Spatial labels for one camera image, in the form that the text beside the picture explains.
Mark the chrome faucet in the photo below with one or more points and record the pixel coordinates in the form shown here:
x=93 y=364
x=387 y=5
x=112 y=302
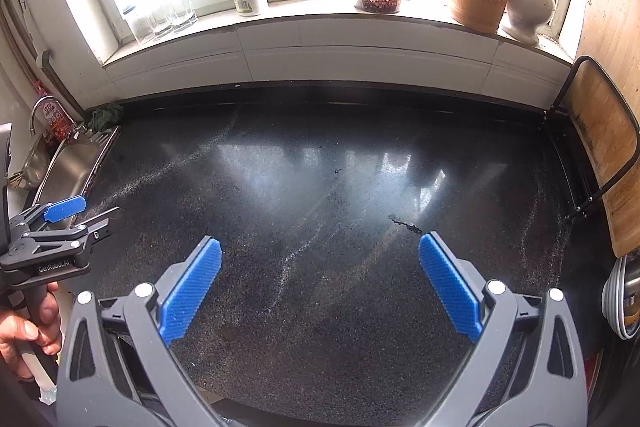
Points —
x=37 y=104

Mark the clear drinking glass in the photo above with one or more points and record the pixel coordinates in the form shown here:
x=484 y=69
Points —
x=183 y=14
x=161 y=21
x=139 y=27

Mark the steel sink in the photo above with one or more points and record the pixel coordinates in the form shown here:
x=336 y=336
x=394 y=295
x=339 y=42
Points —
x=70 y=167

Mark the red dish soap bottle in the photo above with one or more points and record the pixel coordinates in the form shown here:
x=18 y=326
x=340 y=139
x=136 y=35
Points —
x=57 y=122

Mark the stack of white plates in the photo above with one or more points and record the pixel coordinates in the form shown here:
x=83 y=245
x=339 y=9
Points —
x=620 y=302

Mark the wooden cutting board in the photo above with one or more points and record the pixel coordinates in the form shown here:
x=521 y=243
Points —
x=605 y=132

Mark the person's left hand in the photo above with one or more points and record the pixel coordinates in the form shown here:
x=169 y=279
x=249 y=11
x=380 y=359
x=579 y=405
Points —
x=25 y=332

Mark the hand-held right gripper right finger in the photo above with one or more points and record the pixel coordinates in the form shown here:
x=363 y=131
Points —
x=450 y=287

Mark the white stone mortar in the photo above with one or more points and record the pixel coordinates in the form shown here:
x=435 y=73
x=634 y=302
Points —
x=525 y=12

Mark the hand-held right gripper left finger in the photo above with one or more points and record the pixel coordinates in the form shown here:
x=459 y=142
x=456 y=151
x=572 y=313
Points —
x=192 y=287

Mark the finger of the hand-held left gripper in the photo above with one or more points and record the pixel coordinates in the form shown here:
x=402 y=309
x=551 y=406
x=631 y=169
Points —
x=65 y=208
x=100 y=223

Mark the wooden chair with metal frame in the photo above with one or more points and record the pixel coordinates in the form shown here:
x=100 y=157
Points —
x=577 y=210

